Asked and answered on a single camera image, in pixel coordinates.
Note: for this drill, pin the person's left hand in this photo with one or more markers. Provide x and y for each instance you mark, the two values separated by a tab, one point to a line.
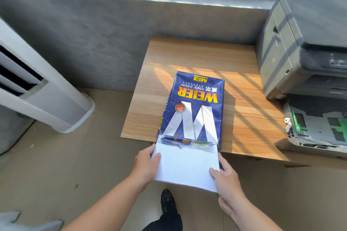
143	164

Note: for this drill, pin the person's right hand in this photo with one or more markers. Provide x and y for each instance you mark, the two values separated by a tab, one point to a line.
229	182

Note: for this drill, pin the person's right thumb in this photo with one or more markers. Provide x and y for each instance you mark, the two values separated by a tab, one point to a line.
215	174

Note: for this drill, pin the person's left thumb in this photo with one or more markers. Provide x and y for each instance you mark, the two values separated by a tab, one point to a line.
156	160

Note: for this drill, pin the white paper stack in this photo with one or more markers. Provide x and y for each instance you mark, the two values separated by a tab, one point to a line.
187	164

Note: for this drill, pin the person's right forearm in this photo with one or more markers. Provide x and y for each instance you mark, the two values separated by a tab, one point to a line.
253	217

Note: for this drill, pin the person's left forearm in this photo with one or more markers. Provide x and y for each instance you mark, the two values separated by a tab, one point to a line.
100	206

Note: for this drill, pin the person's black shoe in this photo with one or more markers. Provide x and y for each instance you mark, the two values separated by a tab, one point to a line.
168	201

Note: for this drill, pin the person's black trouser leg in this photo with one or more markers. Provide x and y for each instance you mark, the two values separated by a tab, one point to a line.
165	222

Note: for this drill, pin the blue copy paper wrapper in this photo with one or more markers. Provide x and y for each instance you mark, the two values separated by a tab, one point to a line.
193	109

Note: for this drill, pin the wooden table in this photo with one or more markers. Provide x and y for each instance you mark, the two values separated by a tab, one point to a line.
217	95

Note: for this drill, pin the grey printer paper tray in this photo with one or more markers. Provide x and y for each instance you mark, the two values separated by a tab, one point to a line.
314	128

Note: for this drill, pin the white standing air conditioner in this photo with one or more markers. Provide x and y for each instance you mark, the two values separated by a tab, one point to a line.
35	87

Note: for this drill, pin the grey white object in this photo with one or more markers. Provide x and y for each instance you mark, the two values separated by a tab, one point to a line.
24	224

